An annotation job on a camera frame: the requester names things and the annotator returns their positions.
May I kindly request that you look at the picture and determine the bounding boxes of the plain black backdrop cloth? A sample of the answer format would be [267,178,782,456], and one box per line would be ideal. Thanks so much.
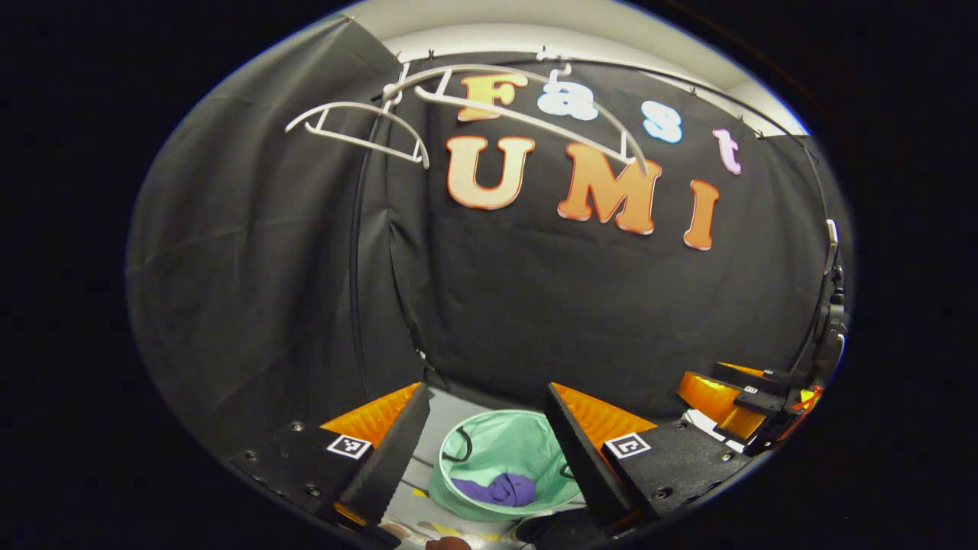
[126,15,429,459]

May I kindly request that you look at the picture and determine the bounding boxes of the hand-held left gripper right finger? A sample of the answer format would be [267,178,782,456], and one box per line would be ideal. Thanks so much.
[545,382,757,528]

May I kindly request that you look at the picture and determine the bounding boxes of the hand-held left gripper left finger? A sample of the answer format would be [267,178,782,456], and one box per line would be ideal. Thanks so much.
[229,382,432,528]

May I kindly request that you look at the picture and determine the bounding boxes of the white plastic clothes hanger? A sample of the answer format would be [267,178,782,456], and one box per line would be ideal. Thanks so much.
[381,44,650,175]
[285,80,430,170]

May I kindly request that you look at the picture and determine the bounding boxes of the green laundry hamper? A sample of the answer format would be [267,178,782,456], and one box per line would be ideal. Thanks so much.
[428,409,589,524]

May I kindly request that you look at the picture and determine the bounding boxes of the person's black shoe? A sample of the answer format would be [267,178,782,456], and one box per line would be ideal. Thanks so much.
[516,510,612,550]

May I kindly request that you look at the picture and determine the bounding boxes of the black clothes rack rail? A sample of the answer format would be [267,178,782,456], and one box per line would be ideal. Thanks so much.
[348,53,841,398]

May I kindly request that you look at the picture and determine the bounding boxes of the purple ribbed shirt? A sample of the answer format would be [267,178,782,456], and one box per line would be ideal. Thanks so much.
[452,472,537,508]

